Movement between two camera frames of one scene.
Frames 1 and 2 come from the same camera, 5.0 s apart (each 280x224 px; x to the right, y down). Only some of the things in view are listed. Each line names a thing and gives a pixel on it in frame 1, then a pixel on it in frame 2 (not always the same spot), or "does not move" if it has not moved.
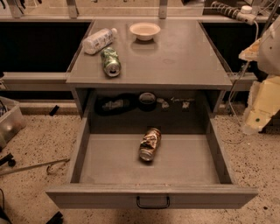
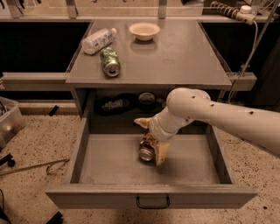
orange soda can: (148, 143) does not move
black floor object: (9, 157) does not move
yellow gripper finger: (251, 52) -> (143, 122)
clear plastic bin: (12, 121) does not move
